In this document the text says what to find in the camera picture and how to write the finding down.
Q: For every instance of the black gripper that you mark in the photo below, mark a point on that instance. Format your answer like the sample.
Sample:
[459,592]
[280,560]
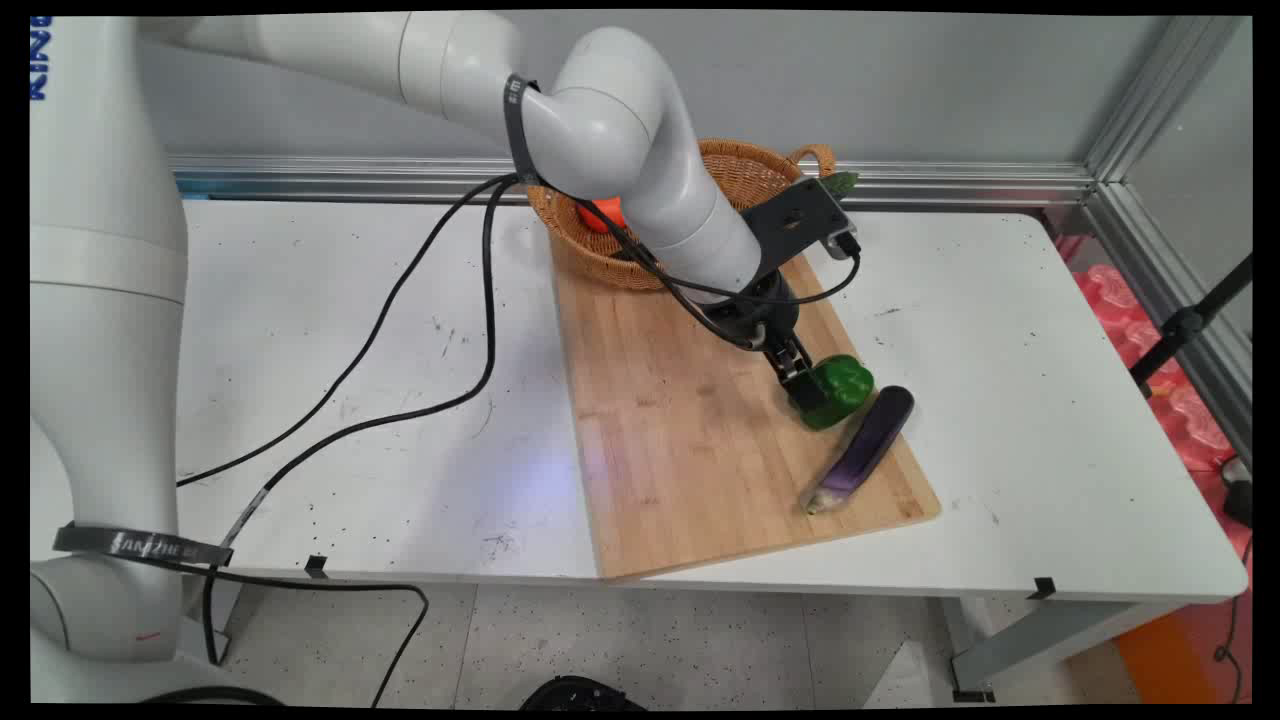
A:
[748,312]

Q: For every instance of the green bell pepper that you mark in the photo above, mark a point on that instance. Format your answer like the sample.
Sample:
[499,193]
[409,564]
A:
[848,385]

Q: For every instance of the dark green cucumber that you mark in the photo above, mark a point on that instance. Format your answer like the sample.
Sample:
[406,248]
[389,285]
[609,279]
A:
[840,183]

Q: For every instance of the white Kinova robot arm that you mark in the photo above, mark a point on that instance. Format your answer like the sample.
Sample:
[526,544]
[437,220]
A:
[100,300]

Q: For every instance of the purple eggplant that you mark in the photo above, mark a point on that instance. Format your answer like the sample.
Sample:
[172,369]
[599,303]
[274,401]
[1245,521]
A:
[870,440]

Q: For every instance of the wooden cutting board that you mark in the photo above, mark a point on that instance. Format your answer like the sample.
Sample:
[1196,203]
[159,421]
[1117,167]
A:
[680,450]

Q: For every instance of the woven wicker basket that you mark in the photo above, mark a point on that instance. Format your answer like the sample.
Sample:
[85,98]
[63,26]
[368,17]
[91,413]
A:
[745,165]

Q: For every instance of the small orange pumpkin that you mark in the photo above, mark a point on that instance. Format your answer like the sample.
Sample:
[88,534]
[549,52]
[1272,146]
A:
[603,215]

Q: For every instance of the small black table clip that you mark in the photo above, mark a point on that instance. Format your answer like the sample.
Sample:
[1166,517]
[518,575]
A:
[1043,588]
[316,566]

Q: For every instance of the pink foam sheet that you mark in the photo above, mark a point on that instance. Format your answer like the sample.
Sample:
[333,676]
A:
[1120,300]

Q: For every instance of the grey table leg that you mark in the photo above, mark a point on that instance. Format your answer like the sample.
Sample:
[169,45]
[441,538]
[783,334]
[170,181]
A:
[1040,640]

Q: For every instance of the black round floor object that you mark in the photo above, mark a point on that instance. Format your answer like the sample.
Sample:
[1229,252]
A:
[580,694]

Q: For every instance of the black tripod stand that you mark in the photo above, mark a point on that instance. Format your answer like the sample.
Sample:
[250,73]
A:
[1185,322]

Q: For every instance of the orange flat panel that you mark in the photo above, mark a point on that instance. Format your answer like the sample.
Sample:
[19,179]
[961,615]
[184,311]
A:
[1160,660]

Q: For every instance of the blue foam sheet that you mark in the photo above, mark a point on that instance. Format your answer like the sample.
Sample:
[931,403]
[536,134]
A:
[192,186]

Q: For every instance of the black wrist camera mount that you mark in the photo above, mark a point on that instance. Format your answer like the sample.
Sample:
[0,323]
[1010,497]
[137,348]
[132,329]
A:
[795,220]

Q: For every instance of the slanted aluminium frame rail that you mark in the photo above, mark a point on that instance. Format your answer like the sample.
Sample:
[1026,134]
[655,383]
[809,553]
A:
[1170,290]

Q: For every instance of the upright aluminium frame post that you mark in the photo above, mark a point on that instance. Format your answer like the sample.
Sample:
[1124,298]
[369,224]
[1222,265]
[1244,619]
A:
[1160,90]

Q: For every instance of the horizontal aluminium frame rail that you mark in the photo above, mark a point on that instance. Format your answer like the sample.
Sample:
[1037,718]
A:
[350,180]

